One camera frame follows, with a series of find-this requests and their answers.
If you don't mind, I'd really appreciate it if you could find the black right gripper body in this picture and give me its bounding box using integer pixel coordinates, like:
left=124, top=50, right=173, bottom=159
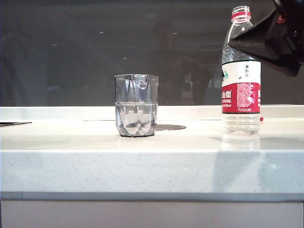
left=266, top=0, right=304, bottom=64

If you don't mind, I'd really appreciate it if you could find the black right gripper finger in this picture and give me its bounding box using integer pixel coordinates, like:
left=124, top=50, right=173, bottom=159
left=228, top=8, right=281, bottom=49
left=237, top=44, right=304, bottom=77

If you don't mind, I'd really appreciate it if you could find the clear plastic water bottle red label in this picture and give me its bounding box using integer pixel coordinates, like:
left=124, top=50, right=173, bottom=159
left=221, top=5, right=262, bottom=136

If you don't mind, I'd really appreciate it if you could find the black round flat disc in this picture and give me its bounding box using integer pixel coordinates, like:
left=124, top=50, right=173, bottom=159
left=153, top=123, right=187, bottom=132

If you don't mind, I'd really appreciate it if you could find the grey faceted transparent glass cup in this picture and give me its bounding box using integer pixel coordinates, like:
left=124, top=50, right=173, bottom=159
left=114, top=73, right=159, bottom=138

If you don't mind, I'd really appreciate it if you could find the grey cabinet drawer front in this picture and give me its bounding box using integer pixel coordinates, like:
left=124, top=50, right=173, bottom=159
left=0, top=200, right=304, bottom=228

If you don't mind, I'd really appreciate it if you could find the black flat cooktop panel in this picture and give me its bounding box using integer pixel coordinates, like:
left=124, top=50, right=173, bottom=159
left=0, top=122, right=32, bottom=128

